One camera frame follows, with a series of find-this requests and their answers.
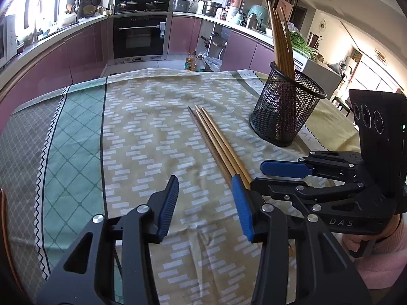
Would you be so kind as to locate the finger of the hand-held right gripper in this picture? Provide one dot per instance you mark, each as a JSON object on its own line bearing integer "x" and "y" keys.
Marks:
{"x": 273, "y": 189}
{"x": 283, "y": 169}

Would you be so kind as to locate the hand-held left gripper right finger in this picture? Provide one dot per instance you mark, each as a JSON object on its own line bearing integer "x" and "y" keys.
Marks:
{"x": 243, "y": 209}

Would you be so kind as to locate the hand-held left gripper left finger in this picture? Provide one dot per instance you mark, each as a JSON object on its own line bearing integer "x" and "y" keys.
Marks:
{"x": 168, "y": 206}

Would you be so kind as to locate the black mesh utensil holder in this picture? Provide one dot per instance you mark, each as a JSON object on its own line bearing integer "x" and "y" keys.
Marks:
{"x": 279, "y": 114}

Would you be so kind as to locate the wooden chopstick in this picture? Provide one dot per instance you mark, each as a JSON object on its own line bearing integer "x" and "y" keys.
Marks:
{"x": 226, "y": 143}
{"x": 208, "y": 139}
{"x": 278, "y": 38}
{"x": 272, "y": 28}
{"x": 284, "y": 35}
{"x": 217, "y": 141}
{"x": 290, "y": 47}

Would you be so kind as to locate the person's right forearm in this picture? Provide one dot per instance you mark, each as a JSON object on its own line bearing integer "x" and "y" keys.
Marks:
{"x": 381, "y": 267}

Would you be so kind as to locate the patterned tablecloth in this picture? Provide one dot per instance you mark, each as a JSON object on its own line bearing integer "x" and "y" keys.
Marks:
{"x": 152, "y": 152}

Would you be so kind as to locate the black stool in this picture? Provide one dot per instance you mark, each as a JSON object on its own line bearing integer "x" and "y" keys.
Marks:
{"x": 340, "y": 101}

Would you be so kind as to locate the green leafy vegetables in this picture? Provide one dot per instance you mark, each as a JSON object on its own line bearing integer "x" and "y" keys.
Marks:
{"x": 302, "y": 46}

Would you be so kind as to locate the pink base cabinets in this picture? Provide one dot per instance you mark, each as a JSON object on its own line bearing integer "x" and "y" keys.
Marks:
{"x": 241, "y": 49}
{"x": 79, "y": 54}

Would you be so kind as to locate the yellow cooking oil bottle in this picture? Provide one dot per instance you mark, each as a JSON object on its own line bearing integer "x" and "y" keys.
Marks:
{"x": 190, "y": 62}

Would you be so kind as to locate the steel thermos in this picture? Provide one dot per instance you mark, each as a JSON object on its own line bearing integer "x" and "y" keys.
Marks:
{"x": 252, "y": 22}

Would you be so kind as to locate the teal kitchen appliance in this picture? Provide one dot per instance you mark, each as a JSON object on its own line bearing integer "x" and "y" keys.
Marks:
{"x": 259, "y": 14}

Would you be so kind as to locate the white canister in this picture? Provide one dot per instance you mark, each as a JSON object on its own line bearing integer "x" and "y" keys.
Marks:
{"x": 235, "y": 14}

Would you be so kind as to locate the black built-in oven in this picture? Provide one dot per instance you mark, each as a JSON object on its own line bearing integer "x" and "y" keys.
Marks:
{"x": 138, "y": 38}

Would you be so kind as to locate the pink kettle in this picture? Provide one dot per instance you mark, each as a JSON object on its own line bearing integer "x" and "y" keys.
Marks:
{"x": 237, "y": 1}

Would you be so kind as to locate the stainless steel pot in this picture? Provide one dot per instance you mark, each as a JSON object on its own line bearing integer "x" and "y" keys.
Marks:
{"x": 210, "y": 9}

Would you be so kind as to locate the pot with glass lid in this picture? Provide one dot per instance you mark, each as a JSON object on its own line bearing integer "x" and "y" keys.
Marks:
{"x": 127, "y": 4}
{"x": 155, "y": 5}

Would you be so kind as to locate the brown bowls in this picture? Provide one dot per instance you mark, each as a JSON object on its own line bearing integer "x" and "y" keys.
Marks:
{"x": 89, "y": 11}

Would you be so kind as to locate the white microwave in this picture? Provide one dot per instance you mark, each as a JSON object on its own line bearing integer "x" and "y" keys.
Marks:
{"x": 8, "y": 41}

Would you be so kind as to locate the wall clock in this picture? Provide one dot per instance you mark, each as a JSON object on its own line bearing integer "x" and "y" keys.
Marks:
{"x": 323, "y": 25}

